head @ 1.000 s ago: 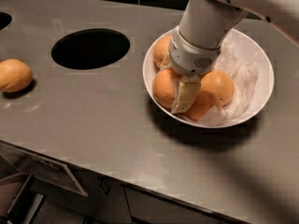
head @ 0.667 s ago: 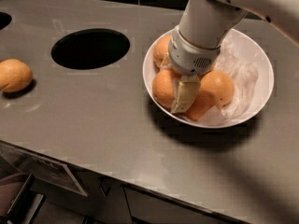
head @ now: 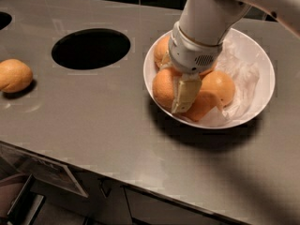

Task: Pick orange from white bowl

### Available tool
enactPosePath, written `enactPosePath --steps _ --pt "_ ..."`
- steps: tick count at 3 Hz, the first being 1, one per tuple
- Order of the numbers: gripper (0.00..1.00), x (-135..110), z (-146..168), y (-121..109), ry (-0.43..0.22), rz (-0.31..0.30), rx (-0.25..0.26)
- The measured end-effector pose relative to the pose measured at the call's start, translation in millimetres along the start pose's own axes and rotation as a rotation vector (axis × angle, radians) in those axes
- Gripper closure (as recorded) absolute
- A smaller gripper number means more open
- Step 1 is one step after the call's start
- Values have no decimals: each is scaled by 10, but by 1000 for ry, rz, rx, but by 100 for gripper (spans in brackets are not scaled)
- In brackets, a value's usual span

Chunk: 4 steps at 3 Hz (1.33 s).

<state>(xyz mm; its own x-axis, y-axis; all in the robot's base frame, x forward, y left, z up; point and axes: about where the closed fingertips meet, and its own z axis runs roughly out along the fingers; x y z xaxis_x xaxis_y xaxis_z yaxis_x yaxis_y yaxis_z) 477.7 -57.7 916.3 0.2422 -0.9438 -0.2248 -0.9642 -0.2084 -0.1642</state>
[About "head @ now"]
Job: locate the white ceramic bowl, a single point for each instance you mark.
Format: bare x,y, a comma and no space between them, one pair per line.
251,52

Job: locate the orange bottom in bowl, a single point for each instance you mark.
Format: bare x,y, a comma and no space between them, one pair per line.
203,104

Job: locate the framed sign under counter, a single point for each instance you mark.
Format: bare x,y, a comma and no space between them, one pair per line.
43,169

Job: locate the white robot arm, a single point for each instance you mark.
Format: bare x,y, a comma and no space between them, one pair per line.
196,39

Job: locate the dark cabinet drawer front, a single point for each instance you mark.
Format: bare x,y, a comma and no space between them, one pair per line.
148,208

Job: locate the orange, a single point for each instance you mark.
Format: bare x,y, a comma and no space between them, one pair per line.
221,84
162,87
15,76
204,73
203,104
161,47

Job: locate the white paper napkin in bowl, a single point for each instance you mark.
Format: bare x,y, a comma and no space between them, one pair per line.
245,76

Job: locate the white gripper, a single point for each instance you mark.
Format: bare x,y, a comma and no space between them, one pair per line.
191,56

